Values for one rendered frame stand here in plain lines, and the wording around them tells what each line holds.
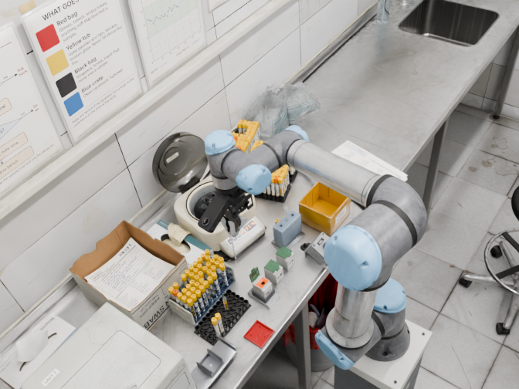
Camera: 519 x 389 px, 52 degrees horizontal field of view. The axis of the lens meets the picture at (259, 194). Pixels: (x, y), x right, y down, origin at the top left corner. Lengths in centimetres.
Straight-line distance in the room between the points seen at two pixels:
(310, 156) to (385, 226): 31
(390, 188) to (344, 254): 18
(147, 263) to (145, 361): 54
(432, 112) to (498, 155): 126
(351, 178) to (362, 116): 119
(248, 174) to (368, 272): 41
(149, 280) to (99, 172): 38
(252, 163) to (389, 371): 69
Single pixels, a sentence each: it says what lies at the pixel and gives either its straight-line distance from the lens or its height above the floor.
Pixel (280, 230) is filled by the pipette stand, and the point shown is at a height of 98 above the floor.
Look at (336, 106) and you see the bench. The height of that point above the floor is 88.
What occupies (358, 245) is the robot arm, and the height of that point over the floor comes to 155.
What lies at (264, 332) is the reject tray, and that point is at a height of 88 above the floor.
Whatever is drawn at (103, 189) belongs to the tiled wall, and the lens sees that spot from 182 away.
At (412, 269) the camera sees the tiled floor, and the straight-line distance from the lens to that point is 290.
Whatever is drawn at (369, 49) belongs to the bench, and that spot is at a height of 87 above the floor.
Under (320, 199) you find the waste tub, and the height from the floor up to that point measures 88.
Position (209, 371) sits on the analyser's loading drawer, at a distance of 156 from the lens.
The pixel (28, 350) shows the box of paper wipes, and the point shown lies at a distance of 174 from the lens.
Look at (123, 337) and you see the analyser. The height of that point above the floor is 117.
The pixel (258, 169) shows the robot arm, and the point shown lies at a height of 146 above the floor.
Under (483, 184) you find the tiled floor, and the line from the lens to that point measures 339.
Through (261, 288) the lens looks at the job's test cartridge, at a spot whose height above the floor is 95.
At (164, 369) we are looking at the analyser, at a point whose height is 117.
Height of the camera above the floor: 233
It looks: 46 degrees down
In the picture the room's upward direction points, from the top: 7 degrees counter-clockwise
